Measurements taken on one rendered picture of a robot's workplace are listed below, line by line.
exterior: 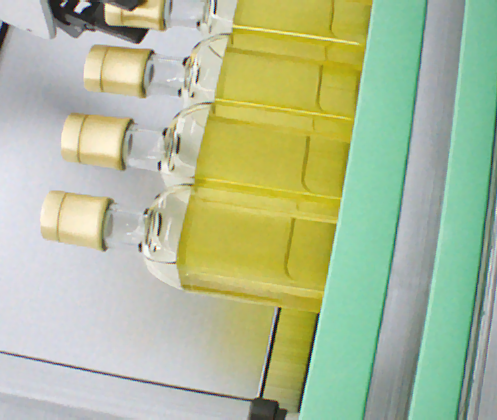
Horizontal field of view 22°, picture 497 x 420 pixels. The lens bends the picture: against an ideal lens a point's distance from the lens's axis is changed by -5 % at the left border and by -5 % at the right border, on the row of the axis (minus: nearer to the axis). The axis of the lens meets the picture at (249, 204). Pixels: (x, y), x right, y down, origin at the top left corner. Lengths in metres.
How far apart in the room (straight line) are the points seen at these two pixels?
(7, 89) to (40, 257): 0.16
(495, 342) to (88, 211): 0.31
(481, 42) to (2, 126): 0.45
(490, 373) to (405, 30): 0.22
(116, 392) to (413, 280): 0.32
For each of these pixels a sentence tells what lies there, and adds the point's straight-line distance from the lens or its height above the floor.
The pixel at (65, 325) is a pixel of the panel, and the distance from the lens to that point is 0.95.
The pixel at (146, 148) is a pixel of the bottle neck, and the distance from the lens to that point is 0.84.
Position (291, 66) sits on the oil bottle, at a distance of 0.85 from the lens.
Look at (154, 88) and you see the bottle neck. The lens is 0.88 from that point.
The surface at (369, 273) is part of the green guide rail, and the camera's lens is 0.66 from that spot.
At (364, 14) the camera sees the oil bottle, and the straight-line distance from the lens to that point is 0.88.
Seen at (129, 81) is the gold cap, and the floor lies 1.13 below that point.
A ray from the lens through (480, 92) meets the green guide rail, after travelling 0.72.
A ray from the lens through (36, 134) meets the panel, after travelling 1.03.
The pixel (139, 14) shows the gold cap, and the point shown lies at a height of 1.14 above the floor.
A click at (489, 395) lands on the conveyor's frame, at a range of 0.63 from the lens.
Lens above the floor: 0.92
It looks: 7 degrees up
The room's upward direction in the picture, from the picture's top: 81 degrees counter-clockwise
